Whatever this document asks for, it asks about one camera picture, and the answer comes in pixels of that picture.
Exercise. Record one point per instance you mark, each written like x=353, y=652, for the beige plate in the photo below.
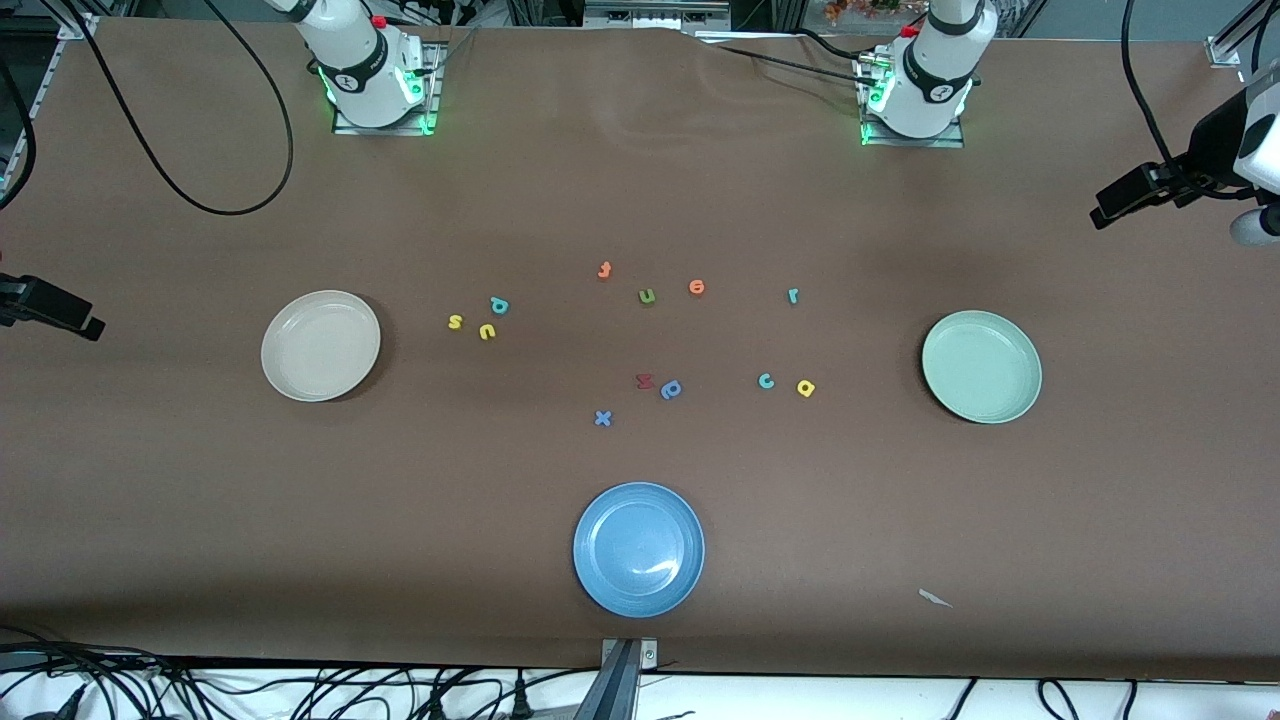
x=320, y=345

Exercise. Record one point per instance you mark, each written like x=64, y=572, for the blue letter p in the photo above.
x=665, y=394

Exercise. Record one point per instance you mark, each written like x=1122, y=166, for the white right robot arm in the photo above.
x=355, y=50

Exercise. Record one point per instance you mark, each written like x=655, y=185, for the grey metal frame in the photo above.
x=655, y=15

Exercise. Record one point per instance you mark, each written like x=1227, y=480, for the orange flower bunch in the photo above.
x=860, y=8

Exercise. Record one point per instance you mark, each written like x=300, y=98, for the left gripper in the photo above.
x=1207, y=143

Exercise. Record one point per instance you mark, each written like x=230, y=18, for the grey metal camera bracket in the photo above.
x=620, y=685

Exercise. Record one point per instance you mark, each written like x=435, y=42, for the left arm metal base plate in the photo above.
x=910, y=142

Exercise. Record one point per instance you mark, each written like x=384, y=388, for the green plate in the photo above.
x=981, y=366

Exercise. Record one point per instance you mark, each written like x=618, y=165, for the teal letter p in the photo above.
x=497, y=301

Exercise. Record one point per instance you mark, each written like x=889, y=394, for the blue plate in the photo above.
x=638, y=549

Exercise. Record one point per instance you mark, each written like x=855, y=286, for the white paper scrap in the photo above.
x=935, y=598

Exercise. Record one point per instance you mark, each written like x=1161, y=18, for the aluminium frame rail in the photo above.
x=35, y=95
x=1225, y=50

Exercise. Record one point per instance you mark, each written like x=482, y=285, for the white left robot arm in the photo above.
x=935, y=60

